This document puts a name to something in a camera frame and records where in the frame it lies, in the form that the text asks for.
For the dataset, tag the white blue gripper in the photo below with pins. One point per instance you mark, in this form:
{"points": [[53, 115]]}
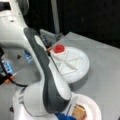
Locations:
{"points": [[62, 116]]}

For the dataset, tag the white paper plate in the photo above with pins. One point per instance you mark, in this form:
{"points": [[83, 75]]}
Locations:
{"points": [[92, 110]]}

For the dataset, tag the white divided round tray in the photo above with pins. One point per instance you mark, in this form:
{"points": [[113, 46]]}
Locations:
{"points": [[72, 63]]}

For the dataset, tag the red tomato slice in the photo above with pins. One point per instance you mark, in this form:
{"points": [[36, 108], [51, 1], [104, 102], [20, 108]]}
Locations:
{"points": [[59, 49]]}

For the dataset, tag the blue orange background device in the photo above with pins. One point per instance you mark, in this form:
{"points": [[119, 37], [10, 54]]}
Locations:
{"points": [[8, 76]]}

